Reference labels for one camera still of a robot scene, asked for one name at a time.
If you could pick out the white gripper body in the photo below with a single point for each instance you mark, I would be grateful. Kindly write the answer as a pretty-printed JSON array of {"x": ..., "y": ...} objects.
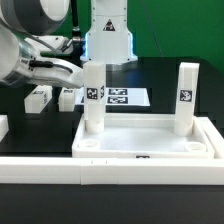
[{"x": 55, "y": 72}]

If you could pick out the white desk top tray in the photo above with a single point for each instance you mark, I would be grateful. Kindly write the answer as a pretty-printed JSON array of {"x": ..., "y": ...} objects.
[{"x": 141, "y": 136}]

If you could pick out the white block left edge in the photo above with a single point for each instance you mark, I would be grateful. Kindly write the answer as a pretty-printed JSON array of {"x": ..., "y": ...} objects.
[{"x": 3, "y": 126}]

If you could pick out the marker sheet with tags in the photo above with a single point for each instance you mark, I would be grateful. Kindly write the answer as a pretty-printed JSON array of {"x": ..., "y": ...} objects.
[{"x": 122, "y": 96}]

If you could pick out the white L-shaped obstacle fence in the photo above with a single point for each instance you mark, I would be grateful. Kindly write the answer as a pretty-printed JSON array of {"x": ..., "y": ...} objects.
[{"x": 90, "y": 171}]

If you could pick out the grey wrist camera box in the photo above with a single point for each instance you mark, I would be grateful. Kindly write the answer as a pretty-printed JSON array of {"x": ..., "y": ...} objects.
[{"x": 51, "y": 45}]

